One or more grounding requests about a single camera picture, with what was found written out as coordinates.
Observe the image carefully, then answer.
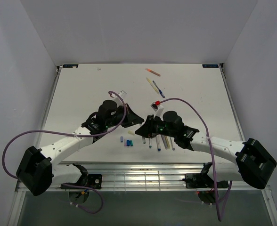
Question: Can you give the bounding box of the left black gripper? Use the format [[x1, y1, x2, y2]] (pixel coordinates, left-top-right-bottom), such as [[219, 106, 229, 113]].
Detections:
[[106, 103, 144, 128]]

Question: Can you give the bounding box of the blue corner label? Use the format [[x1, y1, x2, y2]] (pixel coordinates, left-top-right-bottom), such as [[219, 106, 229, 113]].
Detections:
[[202, 64, 219, 68], [62, 64, 79, 68]]

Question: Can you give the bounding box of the yellow slim pen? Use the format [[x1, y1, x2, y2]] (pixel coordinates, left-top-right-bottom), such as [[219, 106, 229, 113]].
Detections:
[[146, 77, 160, 94]]

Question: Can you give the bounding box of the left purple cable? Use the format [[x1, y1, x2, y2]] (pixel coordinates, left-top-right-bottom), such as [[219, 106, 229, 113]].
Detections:
[[1, 91, 127, 214]]

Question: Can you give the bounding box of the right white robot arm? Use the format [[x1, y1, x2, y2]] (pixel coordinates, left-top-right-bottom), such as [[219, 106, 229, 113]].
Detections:
[[135, 111, 277, 189]]

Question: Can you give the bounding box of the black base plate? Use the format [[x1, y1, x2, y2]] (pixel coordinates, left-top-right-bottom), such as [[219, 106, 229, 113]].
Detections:
[[67, 174, 103, 189], [182, 173, 229, 189]]

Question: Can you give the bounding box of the blue cap white marker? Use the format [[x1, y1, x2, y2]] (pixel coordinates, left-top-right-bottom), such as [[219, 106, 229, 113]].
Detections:
[[155, 136, 161, 151]]

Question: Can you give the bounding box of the purple cable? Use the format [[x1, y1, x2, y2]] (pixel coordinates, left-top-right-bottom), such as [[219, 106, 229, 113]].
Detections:
[[157, 98, 233, 222], [1, 91, 127, 214]]

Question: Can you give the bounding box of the aluminium frame rail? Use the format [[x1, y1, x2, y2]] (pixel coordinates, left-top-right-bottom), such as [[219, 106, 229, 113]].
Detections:
[[15, 162, 271, 192]]

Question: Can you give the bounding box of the right blue corner label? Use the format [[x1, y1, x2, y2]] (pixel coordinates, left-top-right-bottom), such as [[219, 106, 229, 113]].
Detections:
[[202, 64, 219, 68]]

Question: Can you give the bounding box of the lavender acrylic marker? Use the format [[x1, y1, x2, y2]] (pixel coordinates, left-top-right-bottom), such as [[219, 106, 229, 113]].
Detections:
[[170, 137, 175, 151]]

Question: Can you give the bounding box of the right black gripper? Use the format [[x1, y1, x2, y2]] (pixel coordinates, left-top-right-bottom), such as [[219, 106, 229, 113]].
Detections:
[[135, 114, 176, 139]]

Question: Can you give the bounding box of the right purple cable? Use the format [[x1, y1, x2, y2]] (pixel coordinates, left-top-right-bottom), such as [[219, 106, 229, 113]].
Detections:
[[157, 98, 233, 222]]

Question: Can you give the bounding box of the blue ballpoint pen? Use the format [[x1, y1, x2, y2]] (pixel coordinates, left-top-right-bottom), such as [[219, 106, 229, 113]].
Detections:
[[152, 81, 165, 98]]

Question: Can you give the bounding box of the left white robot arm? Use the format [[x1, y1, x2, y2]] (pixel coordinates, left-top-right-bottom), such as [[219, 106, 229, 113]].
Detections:
[[16, 100, 144, 196]]

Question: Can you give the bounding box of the left blue corner label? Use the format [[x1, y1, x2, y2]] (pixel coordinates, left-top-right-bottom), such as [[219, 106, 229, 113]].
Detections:
[[62, 64, 79, 68]]

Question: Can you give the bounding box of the yellow highlighter pen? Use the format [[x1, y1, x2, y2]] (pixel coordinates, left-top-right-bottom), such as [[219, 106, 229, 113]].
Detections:
[[164, 136, 171, 149]]

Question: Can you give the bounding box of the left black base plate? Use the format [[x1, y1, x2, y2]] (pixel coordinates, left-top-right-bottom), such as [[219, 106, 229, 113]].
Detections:
[[67, 174, 103, 189]]

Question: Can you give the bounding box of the orange highlighter pen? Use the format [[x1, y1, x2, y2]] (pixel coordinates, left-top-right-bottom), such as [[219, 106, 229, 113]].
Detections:
[[145, 68, 161, 77]]

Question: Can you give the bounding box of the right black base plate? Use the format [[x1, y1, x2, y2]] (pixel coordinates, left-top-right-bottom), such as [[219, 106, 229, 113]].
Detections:
[[182, 173, 229, 189]]

